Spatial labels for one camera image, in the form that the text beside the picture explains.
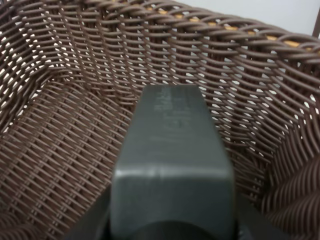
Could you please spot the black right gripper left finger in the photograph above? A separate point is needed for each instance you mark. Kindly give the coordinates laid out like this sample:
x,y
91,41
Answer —
x,y
95,223

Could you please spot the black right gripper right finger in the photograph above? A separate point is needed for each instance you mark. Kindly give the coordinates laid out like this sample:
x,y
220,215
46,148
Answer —
x,y
250,224

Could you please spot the dark green pump bottle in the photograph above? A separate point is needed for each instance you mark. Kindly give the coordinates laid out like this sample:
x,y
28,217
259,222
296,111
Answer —
x,y
172,167

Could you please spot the dark brown wicker basket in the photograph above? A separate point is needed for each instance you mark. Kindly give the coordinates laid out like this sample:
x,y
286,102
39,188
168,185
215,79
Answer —
x,y
71,73

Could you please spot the orange wicker basket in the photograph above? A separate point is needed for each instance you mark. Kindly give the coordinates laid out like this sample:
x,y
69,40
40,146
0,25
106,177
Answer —
x,y
231,27

